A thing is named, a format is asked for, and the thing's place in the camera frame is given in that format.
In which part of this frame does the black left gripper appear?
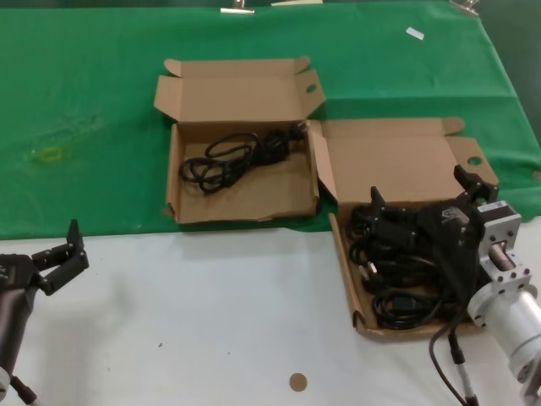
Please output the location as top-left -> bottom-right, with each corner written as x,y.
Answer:
0,218 -> 90,298

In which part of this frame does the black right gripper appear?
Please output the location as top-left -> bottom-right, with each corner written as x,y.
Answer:
369,164 -> 500,305

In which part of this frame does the brown cardboard box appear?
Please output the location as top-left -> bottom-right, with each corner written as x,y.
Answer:
152,57 -> 325,224
306,117 -> 500,343

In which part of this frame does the green table cloth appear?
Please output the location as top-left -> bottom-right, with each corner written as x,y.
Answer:
0,0 -> 541,241

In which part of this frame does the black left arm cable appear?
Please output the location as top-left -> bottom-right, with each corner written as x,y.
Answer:
10,375 -> 41,406

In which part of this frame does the black cable with silver connector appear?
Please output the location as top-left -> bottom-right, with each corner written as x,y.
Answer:
427,312 -> 481,406

